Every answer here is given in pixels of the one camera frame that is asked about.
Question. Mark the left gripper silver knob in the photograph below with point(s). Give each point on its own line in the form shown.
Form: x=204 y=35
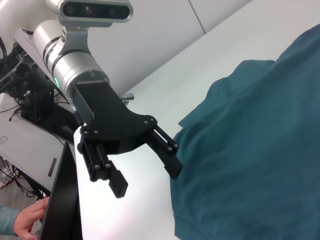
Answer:
x=128 y=97

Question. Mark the person's bare hand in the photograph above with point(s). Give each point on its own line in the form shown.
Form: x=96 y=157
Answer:
x=30 y=215

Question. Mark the black metal stand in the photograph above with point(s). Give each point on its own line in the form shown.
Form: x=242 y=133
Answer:
x=40 y=100

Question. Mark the black flat monitor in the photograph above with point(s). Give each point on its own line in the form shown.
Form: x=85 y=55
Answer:
x=62 y=195

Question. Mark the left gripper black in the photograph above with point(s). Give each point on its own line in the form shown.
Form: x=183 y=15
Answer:
x=107 y=115

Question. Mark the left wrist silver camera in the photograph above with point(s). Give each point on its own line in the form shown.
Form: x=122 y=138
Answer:
x=100 y=10

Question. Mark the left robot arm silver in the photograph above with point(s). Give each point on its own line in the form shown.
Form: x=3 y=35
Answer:
x=72 y=67

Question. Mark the black tube clamp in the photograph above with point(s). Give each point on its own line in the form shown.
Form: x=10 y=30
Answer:
x=21 y=70

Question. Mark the blue t-shirt with white print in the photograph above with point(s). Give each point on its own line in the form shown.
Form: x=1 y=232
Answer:
x=250 y=150

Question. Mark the person's forearm grey-green sleeve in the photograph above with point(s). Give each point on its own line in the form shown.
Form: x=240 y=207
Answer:
x=7 y=220

